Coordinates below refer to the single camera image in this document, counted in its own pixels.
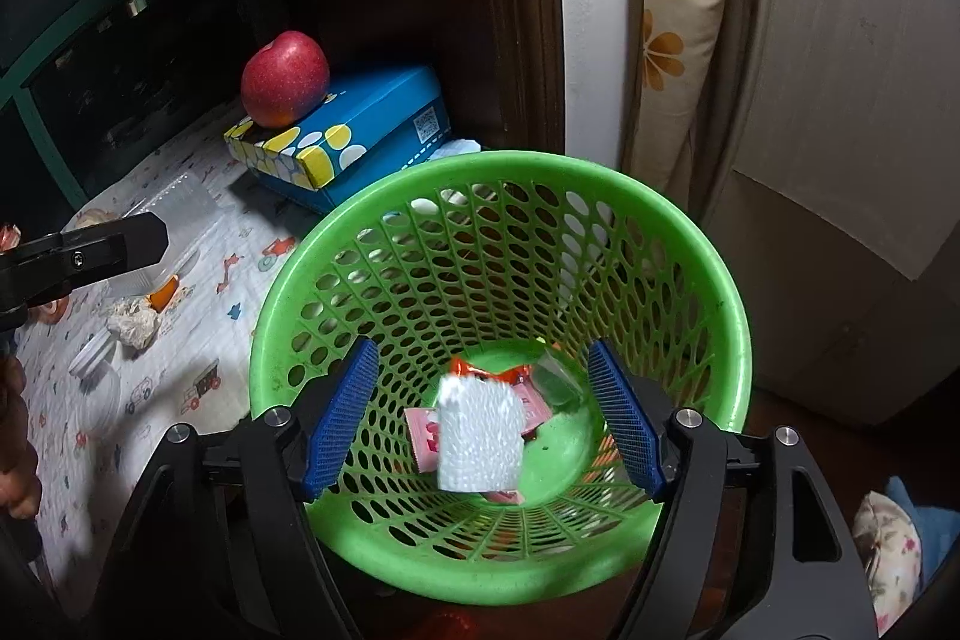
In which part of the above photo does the person's left hand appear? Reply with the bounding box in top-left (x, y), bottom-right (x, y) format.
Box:
top-left (0, 355), bottom-right (42, 521)

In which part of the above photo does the floral cloth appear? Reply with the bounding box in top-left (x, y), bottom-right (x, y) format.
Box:
top-left (851, 490), bottom-right (923, 637)

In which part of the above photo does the clear plastic clamshell container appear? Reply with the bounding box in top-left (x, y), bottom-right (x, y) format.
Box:
top-left (109, 171), bottom-right (218, 300)

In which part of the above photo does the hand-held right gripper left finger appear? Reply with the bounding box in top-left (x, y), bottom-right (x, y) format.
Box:
top-left (97, 336), bottom-right (381, 640)

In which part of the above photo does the orange snack packet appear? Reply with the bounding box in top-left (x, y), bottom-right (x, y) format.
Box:
top-left (448, 355), bottom-right (535, 397)

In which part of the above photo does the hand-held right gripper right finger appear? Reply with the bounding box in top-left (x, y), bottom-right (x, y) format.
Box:
top-left (586, 340), bottom-right (878, 640)

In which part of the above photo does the red apple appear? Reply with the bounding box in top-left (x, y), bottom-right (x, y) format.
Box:
top-left (240, 29), bottom-right (332, 129)

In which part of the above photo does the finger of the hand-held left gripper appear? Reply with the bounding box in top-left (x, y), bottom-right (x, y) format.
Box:
top-left (0, 212), bottom-right (170, 333)

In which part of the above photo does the pink snack wrapper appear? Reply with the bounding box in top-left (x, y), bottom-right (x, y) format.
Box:
top-left (403, 381), bottom-right (556, 506)

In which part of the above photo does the green plastic basket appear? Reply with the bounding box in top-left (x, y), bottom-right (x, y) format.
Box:
top-left (249, 149), bottom-right (753, 607)

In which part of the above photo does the brown wooden cabinet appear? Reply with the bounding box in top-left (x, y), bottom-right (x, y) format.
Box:
top-left (232, 0), bottom-right (571, 221)

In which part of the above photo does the white door frame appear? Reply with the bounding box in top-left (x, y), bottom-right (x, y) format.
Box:
top-left (547, 0), bottom-right (646, 172)

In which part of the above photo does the floral pillow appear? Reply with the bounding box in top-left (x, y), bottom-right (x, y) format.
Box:
top-left (626, 0), bottom-right (751, 213)

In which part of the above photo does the clear plastic wrapper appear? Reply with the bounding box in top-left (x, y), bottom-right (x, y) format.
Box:
top-left (536, 351), bottom-right (582, 412)

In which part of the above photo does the tissue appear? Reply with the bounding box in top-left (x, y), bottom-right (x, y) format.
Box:
top-left (105, 297), bottom-right (160, 352)

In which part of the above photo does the green window frame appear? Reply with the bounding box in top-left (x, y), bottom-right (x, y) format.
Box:
top-left (0, 0), bottom-right (248, 213)

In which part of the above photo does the red plastic object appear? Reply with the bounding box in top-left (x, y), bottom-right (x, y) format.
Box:
top-left (416, 606), bottom-right (496, 640)

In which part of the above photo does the blue tissue box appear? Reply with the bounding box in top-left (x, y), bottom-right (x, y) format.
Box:
top-left (223, 65), bottom-right (451, 215)

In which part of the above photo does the blue cloth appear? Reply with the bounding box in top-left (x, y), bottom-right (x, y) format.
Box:
top-left (885, 475), bottom-right (960, 588)

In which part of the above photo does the printed blanket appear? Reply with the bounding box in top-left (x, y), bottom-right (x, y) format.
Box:
top-left (11, 100), bottom-right (485, 618)

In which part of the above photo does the small orange object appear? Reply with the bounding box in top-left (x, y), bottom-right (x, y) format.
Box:
top-left (146, 272), bottom-right (185, 311)

